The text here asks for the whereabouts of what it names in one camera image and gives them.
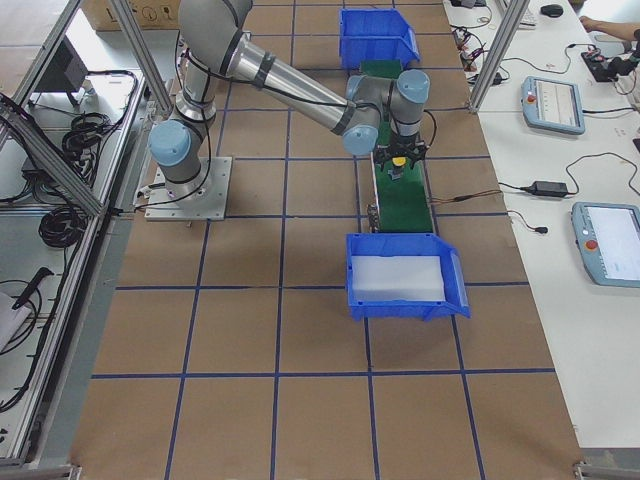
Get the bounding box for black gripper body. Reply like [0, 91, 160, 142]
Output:
[373, 132, 428, 162]

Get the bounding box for yellow push button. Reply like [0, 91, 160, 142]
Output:
[388, 156, 407, 181]

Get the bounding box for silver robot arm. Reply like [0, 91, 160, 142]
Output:
[149, 1, 430, 208]

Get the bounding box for green conveyor belt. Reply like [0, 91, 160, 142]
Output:
[355, 60, 433, 233]

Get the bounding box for left blue plastic bin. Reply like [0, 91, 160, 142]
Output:
[339, 8, 421, 69]

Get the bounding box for blue plastic bin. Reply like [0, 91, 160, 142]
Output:
[339, 8, 421, 69]
[346, 233, 471, 321]

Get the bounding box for white foam pad right bin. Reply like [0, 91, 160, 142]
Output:
[351, 256, 445, 302]

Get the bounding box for black power adapter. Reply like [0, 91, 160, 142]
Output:
[531, 180, 569, 198]

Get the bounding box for teach pendant far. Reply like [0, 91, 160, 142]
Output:
[521, 76, 585, 135]

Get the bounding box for teach pendant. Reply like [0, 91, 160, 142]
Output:
[571, 202, 639, 288]
[521, 76, 585, 135]

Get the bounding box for right blue plastic bin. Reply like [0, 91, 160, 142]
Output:
[346, 233, 471, 321]

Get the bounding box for teach pendant near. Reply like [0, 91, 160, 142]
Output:
[571, 202, 639, 288]

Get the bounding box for cardboard box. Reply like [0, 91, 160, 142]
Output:
[81, 0, 180, 31]

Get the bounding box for red and black wires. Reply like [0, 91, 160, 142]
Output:
[429, 188, 504, 205]

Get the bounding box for aluminium frame post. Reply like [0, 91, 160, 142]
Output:
[468, 0, 529, 113]

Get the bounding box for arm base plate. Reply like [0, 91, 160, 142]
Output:
[144, 156, 233, 221]

